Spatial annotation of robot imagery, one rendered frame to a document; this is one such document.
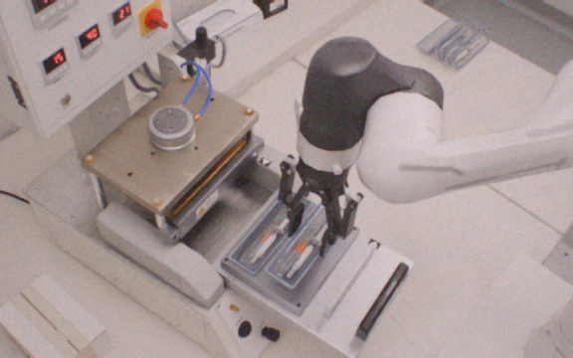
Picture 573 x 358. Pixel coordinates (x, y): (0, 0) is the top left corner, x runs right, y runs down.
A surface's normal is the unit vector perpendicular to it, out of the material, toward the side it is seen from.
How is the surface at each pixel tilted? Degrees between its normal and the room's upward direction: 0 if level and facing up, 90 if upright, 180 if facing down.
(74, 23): 90
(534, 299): 1
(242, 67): 0
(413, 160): 49
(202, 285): 41
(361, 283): 0
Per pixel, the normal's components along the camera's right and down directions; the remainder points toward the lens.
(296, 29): 0.06, -0.62
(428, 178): 0.08, 0.66
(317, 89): -0.65, 0.44
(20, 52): 0.83, 0.47
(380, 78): 0.31, 0.68
